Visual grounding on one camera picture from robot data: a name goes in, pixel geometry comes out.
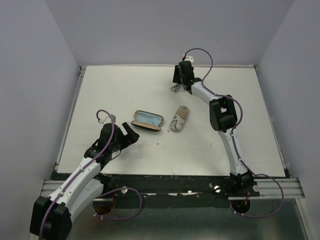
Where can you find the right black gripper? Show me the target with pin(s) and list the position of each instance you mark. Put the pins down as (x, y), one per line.
(175, 79)

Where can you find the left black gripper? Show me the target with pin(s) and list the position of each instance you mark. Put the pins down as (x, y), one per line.
(131, 137)

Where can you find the dark wire-frame sunglasses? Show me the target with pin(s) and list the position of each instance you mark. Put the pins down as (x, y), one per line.
(175, 88)

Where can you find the black glasses case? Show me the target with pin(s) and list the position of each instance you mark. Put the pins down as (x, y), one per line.
(146, 126)

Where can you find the blue cleaning cloth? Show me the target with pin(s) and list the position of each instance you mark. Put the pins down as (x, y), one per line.
(149, 118)

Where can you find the marbled glasses case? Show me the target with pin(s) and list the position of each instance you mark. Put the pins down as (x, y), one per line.
(179, 118)

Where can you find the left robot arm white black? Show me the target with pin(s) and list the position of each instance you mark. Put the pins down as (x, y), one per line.
(53, 216)

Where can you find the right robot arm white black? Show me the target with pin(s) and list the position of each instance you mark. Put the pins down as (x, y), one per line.
(223, 119)

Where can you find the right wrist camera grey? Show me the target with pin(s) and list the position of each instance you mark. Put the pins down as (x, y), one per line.
(188, 58)

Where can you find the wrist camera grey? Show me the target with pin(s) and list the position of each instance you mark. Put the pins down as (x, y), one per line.
(188, 58)
(109, 119)

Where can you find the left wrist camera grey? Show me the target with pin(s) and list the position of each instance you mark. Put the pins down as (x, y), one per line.
(109, 119)

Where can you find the black mounting base rail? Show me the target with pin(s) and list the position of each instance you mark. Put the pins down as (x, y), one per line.
(171, 191)

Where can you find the aluminium frame rail left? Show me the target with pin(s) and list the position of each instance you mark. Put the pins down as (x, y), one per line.
(82, 70)

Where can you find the aluminium frame rail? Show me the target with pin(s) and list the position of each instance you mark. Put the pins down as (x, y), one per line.
(269, 189)
(82, 70)

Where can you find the aluminium frame rail front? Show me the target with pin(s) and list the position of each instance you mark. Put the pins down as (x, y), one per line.
(269, 189)

